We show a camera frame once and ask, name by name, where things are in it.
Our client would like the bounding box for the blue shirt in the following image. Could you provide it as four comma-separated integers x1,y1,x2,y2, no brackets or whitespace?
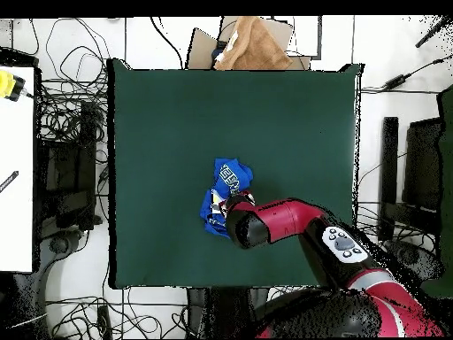
198,157,255,239

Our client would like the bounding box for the cardboard box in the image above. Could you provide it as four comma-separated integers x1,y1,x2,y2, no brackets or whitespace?
186,15,312,71

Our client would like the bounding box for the dark green table cloth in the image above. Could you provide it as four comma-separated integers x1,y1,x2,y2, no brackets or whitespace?
106,58,364,290

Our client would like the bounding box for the yellow and black tool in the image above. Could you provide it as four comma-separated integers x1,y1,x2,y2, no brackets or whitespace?
0,69,27,103

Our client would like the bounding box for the black marker pen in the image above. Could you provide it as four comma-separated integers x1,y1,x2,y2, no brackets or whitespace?
0,170,19,194

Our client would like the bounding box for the black rod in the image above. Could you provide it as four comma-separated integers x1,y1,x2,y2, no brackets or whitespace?
414,15,453,49

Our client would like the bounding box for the brown towel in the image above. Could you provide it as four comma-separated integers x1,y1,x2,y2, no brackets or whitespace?
212,15,294,71

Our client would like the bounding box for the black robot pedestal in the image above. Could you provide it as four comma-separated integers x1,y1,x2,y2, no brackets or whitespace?
186,286,270,339

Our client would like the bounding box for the black chair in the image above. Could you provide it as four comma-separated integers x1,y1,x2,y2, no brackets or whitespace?
380,116,443,231

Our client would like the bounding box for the black cable tangle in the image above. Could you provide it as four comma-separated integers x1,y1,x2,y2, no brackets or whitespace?
355,201,438,256
29,17,111,146
266,284,319,302
45,290,188,339

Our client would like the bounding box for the black metal frame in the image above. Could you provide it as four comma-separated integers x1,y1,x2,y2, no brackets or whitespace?
35,100,104,231

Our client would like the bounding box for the white table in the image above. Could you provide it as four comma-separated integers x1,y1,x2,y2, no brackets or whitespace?
0,65,36,274

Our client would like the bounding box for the black power adapter with cable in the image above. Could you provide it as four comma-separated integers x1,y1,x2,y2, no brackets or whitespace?
360,52,453,95

